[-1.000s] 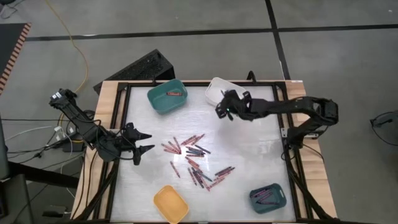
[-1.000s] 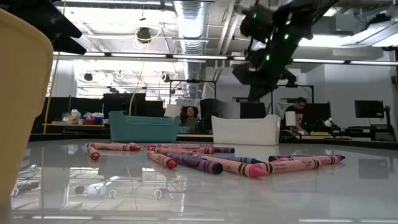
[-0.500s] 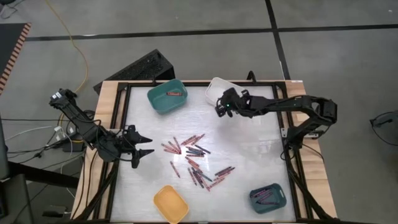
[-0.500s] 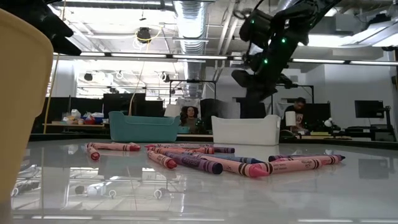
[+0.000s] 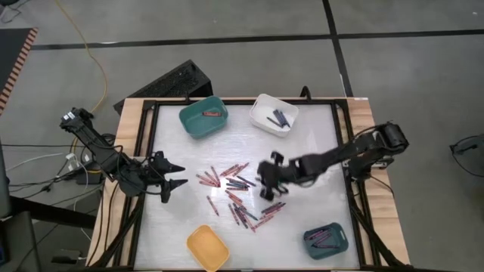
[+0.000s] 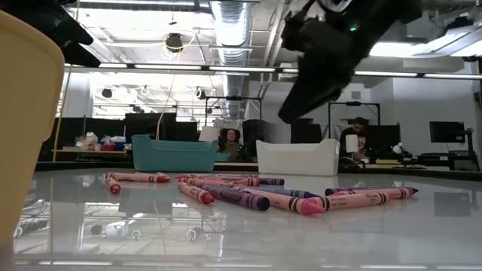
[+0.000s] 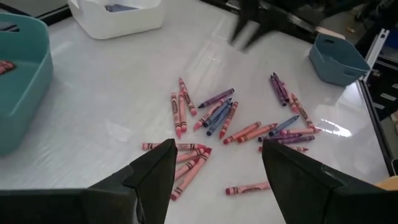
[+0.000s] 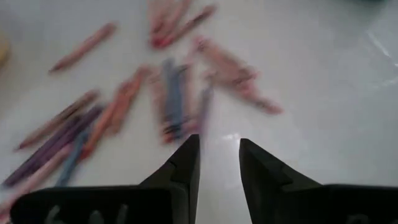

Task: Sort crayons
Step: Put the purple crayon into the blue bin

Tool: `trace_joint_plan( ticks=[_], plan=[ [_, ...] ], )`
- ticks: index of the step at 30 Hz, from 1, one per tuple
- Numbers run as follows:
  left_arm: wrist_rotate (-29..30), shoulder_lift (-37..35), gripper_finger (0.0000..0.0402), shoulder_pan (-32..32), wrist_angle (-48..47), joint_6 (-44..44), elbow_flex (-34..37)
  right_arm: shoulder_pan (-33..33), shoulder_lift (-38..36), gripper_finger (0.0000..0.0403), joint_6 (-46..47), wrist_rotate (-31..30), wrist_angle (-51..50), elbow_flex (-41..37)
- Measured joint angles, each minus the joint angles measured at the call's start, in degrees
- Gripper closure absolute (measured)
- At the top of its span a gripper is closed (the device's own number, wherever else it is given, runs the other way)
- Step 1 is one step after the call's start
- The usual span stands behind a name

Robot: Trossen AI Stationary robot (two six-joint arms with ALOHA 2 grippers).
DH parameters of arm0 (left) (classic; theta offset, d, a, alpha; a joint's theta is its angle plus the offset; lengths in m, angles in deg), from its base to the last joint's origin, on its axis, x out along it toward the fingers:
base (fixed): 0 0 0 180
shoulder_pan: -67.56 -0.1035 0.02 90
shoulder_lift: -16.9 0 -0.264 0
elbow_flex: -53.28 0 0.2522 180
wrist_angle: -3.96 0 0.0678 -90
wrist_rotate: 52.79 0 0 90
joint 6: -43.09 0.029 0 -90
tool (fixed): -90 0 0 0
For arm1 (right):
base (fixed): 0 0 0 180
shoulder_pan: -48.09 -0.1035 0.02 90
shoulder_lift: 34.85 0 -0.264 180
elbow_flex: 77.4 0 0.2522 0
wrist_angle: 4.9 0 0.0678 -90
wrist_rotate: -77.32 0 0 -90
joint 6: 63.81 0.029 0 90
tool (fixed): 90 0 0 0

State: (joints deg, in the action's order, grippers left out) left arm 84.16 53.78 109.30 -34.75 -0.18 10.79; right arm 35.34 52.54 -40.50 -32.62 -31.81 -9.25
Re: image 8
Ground blue crayon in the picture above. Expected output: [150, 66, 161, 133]
[55, 129, 91, 187]
[161, 58, 189, 141]

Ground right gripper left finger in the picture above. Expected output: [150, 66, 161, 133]
[9, 133, 201, 224]

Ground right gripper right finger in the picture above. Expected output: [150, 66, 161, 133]
[238, 138, 398, 224]

